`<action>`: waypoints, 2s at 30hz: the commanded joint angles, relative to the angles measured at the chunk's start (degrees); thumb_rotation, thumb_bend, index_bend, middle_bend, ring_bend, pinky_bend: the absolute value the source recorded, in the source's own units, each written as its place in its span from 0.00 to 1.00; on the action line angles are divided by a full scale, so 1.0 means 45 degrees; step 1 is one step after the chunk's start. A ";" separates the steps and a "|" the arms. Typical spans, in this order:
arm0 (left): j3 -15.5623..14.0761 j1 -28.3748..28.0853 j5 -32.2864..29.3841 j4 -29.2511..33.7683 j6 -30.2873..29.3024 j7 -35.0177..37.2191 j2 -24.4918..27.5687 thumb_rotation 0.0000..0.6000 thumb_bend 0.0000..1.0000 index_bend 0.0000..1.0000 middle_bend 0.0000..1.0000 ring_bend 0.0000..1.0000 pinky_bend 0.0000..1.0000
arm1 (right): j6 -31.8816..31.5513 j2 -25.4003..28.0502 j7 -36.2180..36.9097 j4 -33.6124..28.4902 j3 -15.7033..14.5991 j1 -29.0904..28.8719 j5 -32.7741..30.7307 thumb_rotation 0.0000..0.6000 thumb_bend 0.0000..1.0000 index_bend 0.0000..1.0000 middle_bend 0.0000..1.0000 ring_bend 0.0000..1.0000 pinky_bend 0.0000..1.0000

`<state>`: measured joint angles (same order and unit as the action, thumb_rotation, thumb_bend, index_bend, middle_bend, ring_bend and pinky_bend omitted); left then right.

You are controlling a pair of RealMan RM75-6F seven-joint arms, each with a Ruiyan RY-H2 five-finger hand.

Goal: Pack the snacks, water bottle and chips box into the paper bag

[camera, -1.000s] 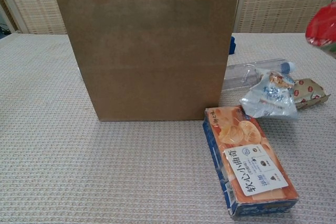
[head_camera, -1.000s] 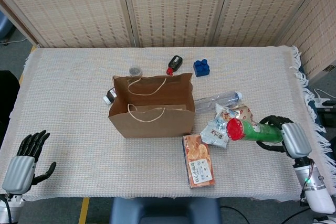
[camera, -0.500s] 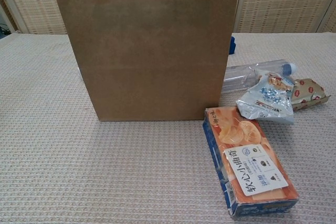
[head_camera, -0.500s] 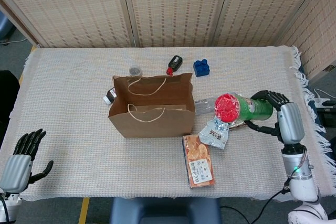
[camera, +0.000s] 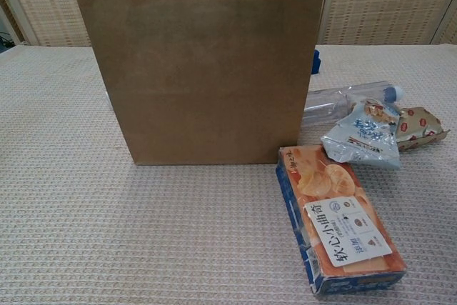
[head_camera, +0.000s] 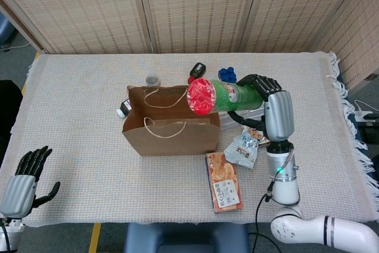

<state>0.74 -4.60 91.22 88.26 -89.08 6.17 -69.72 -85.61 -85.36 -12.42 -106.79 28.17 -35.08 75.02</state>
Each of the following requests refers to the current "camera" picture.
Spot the clear plastic water bottle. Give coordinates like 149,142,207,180
301,80,406,128

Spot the orange cookie box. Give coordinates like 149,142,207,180
274,146,408,297

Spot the brown paper bag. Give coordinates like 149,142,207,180
74,0,326,166

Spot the blue toy brick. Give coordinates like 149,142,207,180
311,49,323,76

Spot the bamboo folding screen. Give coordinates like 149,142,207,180
0,0,457,48

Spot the gold red snack packet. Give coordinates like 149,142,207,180
394,104,451,152

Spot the cream woven tablecloth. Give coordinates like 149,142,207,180
0,43,457,305

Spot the silver snack pouch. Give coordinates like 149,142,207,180
320,99,403,171

